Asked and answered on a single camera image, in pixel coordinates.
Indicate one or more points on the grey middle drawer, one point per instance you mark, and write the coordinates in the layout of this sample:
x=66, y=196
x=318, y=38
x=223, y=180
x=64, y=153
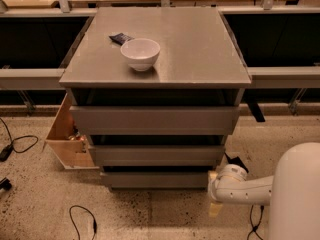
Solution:
x=156, y=155

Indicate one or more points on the grey top drawer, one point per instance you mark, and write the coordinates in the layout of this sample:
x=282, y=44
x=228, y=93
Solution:
x=104, y=120

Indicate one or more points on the grey metal rail left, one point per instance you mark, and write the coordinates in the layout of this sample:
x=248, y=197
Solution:
x=30, y=79

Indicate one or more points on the black plug left floor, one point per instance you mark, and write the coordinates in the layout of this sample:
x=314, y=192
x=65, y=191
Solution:
x=6, y=152

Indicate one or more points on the grey metal rail right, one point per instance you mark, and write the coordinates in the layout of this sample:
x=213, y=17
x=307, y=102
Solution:
x=284, y=77

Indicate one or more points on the grey drawer cabinet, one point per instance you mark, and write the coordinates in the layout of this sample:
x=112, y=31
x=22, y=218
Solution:
x=198, y=66

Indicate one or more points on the wooden box on floor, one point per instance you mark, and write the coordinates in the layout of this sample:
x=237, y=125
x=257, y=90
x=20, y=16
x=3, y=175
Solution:
x=70, y=147

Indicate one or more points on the grey metal rail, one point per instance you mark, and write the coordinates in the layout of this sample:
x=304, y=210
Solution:
x=30, y=79
x=284, y=77

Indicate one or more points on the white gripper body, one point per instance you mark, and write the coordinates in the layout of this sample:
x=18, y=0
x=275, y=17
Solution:
x=213, y=190

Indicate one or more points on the black power adapter right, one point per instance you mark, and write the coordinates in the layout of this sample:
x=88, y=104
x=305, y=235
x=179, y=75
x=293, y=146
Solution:
x=236, y=161

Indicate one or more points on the grey drawer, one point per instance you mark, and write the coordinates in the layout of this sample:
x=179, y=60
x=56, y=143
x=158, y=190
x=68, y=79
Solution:
x=156, y=155
x=145, y=180
x=104, y=120

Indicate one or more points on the white ceramic bowl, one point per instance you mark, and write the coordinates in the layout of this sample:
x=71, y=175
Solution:
x=140, y=53

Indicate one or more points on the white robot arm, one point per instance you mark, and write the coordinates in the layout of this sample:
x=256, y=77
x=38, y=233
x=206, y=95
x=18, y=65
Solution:
x=292, y=194

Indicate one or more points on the grey bottom drawer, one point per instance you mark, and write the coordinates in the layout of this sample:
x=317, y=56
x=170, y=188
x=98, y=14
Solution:
x=145, y=180

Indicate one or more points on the dark blue snack packet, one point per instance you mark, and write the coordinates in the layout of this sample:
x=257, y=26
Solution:
x=120, y=38

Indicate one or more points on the black object left edge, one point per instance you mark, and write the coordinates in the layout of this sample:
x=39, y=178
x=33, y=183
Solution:
x=5, y=184

